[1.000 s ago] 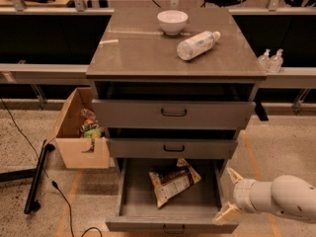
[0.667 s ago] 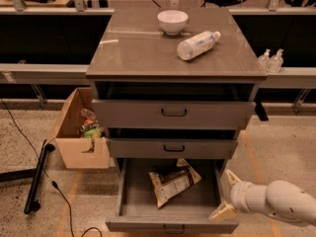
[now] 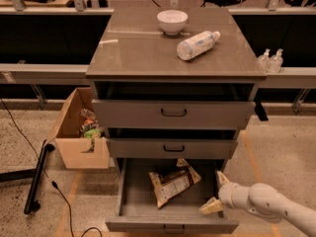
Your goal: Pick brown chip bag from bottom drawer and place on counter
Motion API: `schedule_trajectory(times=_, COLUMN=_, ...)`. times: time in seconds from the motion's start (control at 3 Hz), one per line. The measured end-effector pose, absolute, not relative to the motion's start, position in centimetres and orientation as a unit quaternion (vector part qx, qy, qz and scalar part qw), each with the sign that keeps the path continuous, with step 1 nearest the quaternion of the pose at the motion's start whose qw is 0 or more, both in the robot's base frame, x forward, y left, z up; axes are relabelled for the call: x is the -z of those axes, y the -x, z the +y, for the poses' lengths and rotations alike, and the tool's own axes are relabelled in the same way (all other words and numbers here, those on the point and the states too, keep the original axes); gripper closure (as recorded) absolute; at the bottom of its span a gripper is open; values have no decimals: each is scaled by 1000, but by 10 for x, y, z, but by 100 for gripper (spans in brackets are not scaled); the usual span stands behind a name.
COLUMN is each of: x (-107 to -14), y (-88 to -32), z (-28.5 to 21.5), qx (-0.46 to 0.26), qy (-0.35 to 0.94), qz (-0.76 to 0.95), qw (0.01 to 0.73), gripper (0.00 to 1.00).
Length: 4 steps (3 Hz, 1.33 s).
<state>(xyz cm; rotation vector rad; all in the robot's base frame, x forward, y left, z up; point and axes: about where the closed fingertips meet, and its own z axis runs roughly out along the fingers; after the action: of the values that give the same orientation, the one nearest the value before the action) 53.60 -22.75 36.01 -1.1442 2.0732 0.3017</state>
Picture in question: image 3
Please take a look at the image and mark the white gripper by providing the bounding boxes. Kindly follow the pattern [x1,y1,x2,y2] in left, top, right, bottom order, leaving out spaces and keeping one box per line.
[198,171,250,214]

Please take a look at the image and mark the brown chip bag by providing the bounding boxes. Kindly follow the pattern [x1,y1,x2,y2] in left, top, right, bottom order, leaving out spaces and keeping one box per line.
[148,158,201,208]

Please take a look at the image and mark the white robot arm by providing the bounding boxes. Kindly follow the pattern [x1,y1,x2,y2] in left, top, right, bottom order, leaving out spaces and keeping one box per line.
[198,171,316,237]

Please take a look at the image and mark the middle grey drawer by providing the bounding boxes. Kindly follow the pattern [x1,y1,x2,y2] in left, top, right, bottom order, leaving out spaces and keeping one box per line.
[107,138,238,159]

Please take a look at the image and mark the grey drawer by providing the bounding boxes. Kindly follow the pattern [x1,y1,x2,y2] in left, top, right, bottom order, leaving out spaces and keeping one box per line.
[92,100,254,129]
[106,158,238,234]
[107,138,238,159]

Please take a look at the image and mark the bottom grey drawer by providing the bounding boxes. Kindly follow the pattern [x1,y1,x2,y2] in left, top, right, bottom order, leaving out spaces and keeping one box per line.
[106,158,238,234]

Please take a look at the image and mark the grey drawer cabinet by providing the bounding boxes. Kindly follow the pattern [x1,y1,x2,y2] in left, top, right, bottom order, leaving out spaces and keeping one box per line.
[85,7,267,170]

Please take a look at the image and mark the top grey drawer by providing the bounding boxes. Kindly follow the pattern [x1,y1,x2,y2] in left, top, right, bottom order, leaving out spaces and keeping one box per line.
[92,100,254,129]

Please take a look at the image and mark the left sanitizer pump bottle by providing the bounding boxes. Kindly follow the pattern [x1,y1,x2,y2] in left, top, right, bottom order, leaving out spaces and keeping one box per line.
[258,48,270,70]

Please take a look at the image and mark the sanitizer pump bottle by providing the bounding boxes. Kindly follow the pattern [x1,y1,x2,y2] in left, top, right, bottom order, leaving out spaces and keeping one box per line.
[258,48,270,70]
[267,48,283,73]

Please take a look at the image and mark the right sanitizer pump bottle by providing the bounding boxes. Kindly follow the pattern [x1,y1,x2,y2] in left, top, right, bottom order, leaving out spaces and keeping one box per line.
[267,48,283,73]

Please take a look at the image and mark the snack items in box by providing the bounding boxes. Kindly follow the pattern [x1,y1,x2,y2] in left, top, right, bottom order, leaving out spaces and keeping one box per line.
[80,109,103,139]

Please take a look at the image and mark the clear plastic bottle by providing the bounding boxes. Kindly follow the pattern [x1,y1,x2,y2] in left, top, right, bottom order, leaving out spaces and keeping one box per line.
[177,31,221,61]

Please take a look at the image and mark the cardboard box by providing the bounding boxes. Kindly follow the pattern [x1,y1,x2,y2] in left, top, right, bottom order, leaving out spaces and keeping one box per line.
[47,88,110,169]

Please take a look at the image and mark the white ceramic bowl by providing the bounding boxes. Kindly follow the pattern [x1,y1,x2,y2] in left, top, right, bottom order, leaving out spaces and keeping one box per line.
[157,10,188,35]

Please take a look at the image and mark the black stand leg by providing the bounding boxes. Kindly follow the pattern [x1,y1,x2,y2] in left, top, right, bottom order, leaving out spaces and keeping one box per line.
[24,142,55,214]

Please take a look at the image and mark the black floor cable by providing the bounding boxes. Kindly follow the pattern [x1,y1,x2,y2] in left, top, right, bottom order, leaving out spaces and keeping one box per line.
[0,97,104,237]

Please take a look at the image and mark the grey metal ledge rail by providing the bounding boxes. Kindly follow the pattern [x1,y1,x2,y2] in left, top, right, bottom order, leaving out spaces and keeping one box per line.
[0,63,316,89]

